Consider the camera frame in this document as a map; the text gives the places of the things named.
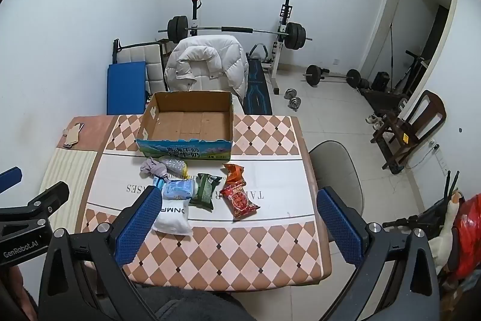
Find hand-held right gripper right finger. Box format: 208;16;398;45
316;186;442;321

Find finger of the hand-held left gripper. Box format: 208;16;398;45
0;167;22;194
0;183;71;224

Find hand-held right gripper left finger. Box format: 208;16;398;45
38;186;166;321

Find white pillow packet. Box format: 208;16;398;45
152;207;193;236

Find light blue tissue packet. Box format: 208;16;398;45
162;178;198;200

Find grey sock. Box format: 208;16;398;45
140;157;168;179

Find silver and yellow crinkly packet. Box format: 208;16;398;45
160;156;188;175

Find green snack packet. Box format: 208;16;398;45
189;173;223;211

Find red snack packet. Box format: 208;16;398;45
220;183;261;221

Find orange snack packet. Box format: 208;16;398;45
223;163;247;186

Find cardboard box blue print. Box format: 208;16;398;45
136;91;234;161

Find cream ribbed mat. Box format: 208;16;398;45
39;147;99;231

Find grey plastic chair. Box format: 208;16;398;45
309;140;364;242

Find cardboard scrap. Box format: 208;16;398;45
62;123;85;149

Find white goose plush toy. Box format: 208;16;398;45
428;191;467;274

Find black router antennas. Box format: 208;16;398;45
445;170;461;201

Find red bag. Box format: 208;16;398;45
447;193;481;280

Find blue folded mat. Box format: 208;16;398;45
106;61;147;116

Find dark wooden chair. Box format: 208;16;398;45
372;90;447;175

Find black bag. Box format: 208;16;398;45
370;72;391;92

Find white office chair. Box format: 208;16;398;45
231;94;246;116

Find small barbell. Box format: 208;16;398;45
305;64;362;88

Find black and blue weight bench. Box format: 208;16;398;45
242;43;274;116

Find white puffer jacket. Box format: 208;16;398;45
164;35;249;100

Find kick scooter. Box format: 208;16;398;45
391;50;431;96

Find white squat rack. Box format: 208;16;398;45
188;0;296;96

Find barbell with black plates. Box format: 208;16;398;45
158;16;313;51

